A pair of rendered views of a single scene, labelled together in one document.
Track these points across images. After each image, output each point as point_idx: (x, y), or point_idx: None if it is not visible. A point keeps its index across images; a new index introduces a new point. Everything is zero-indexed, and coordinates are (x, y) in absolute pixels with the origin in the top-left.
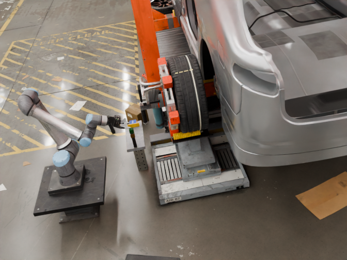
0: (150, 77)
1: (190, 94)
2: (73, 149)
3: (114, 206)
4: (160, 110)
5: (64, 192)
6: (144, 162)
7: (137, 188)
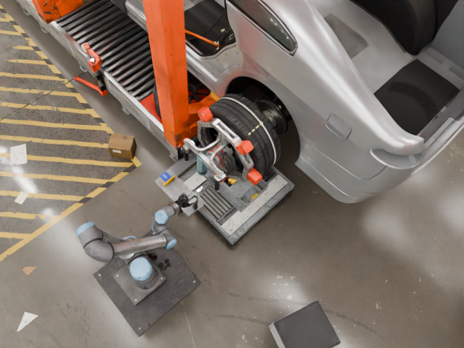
0: (177, 125)
1: (268, 150)
2: None
3: None
4: None
5: (150, 293)
6: None
7: (194, 237)
